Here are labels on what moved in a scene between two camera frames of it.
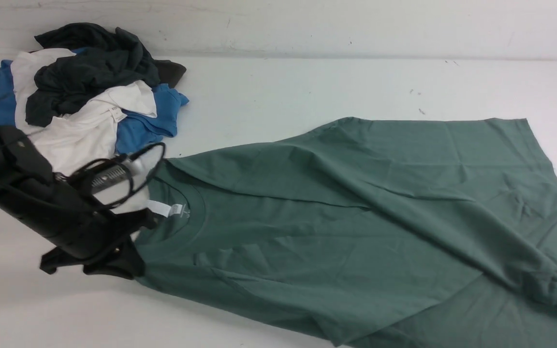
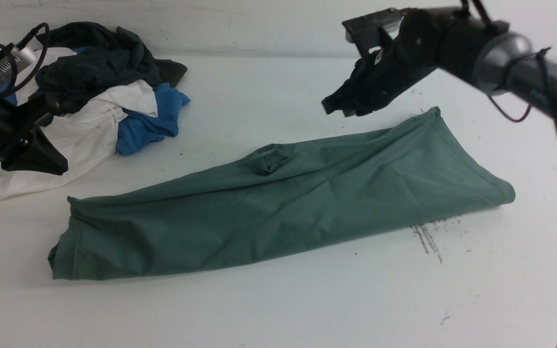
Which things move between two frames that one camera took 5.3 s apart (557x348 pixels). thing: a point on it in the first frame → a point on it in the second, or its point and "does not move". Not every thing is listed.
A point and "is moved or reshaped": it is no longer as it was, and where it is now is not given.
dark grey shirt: x=101 y=57 does not move
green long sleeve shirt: x=377 y=233 is moved or reshaped
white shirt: x=80 y=143 does not move
